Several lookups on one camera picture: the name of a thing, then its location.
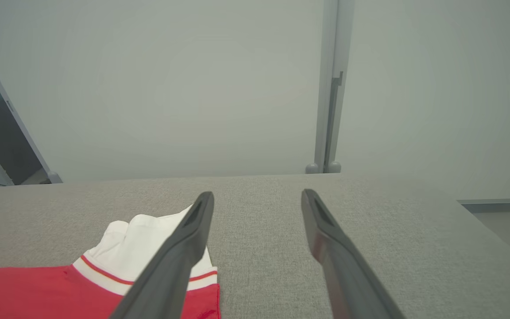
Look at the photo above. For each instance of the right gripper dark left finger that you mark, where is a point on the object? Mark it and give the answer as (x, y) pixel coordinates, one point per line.
(171, 270)

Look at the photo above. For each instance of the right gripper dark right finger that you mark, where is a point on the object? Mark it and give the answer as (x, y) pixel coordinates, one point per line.
(348, 274)

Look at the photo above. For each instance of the red garment with striped trim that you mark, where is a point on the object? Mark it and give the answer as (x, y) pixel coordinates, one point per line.
(38, 292)

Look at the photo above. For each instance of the single grey partition post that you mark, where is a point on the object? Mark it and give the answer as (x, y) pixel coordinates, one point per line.
(53, 177)

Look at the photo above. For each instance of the double grey partition post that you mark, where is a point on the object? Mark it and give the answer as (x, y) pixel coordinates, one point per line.
(329, 44)

